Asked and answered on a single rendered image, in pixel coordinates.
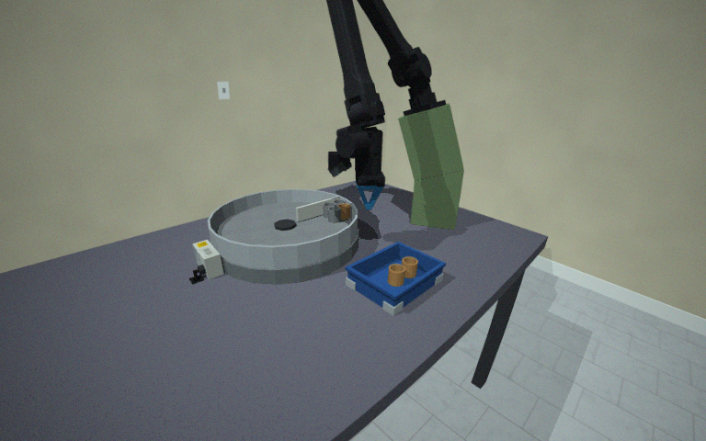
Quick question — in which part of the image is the blue open crate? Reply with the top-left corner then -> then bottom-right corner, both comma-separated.
346,242 -> 444,316

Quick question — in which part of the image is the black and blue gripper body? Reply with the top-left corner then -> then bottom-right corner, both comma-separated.
356,153 -> 385,187

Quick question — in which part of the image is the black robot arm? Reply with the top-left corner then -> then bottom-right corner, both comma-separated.
326,0 -> 446,177

